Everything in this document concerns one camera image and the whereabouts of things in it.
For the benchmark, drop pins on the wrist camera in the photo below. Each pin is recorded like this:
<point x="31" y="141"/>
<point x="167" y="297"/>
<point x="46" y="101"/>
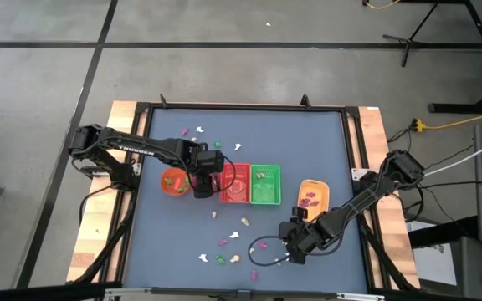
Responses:
<point x="300" y="213"/>
<point x="212" y="161"/>

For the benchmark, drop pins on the black desk leg frame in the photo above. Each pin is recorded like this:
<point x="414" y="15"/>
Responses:
<point x="454" y="108"/>

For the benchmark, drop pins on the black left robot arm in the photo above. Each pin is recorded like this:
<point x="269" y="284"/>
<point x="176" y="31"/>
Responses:
<point x="140" y="148"/>

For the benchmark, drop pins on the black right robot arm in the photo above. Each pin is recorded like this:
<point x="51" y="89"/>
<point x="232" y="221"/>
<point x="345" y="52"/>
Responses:
<point x="370" y="194"/>

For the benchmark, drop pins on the black table leg strut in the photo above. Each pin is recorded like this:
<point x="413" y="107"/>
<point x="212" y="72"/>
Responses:
<point x="387" y="259"/>
<point x="108" y="248"/>

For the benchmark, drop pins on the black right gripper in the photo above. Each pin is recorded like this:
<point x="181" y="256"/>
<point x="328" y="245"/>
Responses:
<point x="301" y="236"/>

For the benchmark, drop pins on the white box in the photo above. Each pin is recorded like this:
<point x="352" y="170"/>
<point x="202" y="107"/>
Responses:
<point x="431" y="263"/>

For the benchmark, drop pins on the magenta bone left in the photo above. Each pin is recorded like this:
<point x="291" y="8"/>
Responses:
<point x="222" y="242"/>

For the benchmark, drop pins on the silver aluminium rail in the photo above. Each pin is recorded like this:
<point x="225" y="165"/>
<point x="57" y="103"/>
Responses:
<point x="140" y="290"/>

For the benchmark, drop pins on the yellow plastic bin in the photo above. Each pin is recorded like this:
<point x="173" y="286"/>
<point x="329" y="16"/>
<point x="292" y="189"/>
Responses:
<point x="322" y="188"/>

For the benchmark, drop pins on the red plastic basket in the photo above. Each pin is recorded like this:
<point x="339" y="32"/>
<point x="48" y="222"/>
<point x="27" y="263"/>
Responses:
<point x="245" y="171"/>

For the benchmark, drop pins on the pink round bowl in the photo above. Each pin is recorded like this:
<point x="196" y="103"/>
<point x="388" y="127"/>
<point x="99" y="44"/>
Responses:
<point x="216" y="184"/>

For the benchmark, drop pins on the green plastic basket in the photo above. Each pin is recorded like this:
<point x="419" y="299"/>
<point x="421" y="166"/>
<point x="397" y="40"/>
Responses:
<point x="266" y="192"/>

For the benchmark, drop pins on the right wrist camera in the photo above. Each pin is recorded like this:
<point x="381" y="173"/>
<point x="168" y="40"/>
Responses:
<point x="300" y="213"/>

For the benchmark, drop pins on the black tripod stand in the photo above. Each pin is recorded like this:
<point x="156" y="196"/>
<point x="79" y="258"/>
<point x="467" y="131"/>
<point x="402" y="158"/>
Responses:
<point x="409" y="42"/>

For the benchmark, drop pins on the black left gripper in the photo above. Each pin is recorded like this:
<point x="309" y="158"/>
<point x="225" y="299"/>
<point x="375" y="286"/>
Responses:
<point x="197" y="161"/>

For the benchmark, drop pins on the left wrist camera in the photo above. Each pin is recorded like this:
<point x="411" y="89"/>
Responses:
<point x="212" y="161"/>

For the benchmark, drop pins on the black floor bar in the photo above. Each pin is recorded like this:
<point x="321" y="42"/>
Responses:
<point x="36" y="292"/>

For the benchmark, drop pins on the orange round bowl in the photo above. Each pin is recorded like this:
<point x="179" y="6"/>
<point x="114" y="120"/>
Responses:
<point x="175" y="173"/>

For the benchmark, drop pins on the wooden side board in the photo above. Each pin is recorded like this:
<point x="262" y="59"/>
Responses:
<point x="119" y="113"/>
<point x="370" y="119"/>

